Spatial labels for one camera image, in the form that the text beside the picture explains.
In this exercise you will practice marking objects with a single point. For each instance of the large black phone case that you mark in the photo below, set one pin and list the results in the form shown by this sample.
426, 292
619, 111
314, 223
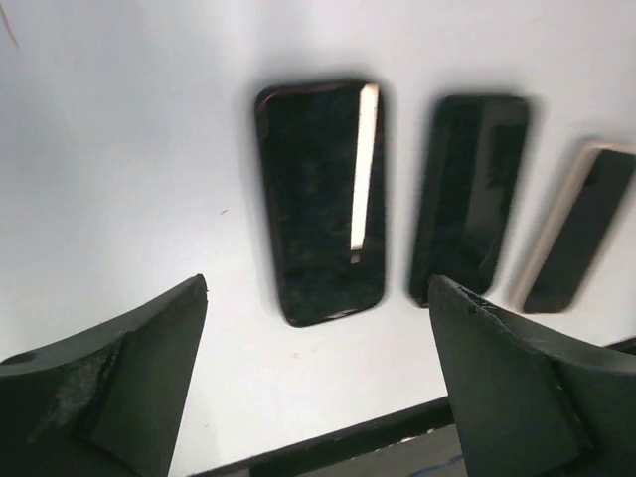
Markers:
258, 149

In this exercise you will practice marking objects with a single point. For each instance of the beige phone case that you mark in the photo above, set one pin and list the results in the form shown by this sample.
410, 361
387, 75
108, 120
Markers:
551, 223

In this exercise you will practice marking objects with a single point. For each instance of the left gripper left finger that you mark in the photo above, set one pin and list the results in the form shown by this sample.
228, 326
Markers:
107, 401

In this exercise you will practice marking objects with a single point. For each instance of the teal-edged phone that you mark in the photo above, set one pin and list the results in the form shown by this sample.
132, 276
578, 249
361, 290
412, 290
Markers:
581, 233

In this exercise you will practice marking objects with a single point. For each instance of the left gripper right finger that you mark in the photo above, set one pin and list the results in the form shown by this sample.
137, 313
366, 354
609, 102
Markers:
528, 400

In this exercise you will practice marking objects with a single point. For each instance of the purple-edged phone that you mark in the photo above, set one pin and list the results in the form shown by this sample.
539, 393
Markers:
323, 199

